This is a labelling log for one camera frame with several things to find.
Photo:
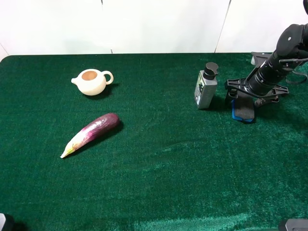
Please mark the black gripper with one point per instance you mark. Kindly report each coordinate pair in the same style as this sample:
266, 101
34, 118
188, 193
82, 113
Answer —
263, 81

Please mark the blue black board eraser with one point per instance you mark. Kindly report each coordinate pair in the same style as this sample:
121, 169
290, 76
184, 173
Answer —
243, 109

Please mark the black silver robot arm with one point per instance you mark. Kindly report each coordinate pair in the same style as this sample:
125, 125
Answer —
293, 39

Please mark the grey pump bottle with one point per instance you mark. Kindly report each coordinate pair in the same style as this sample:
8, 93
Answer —
206, 85

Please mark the green velvet table cloth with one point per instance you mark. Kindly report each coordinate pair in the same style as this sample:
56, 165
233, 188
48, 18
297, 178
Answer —
167, 166

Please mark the grey device bottom right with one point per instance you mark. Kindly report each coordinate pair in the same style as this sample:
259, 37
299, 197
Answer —
298, 224

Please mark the cream ceramic teapot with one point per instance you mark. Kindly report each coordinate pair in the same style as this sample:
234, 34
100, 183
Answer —
92, 82

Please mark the purple eggplant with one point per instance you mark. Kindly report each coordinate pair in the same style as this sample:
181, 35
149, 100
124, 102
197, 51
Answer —
90, 132

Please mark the black device bottom left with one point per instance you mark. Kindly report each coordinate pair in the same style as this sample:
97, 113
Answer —
6, 222

